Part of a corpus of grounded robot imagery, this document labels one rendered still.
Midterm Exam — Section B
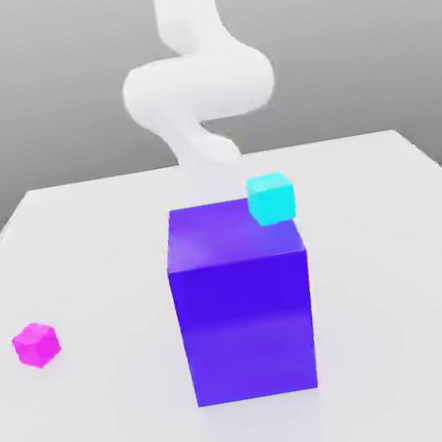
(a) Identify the small cyan cube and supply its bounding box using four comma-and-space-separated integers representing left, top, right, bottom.
242, 169, 300, 230

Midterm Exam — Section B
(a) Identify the small magenta cube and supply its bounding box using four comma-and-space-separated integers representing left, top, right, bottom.
8, 317, 66, 374

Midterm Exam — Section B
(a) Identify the large purple box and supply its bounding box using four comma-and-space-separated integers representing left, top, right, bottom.
156, 188, 330, 411

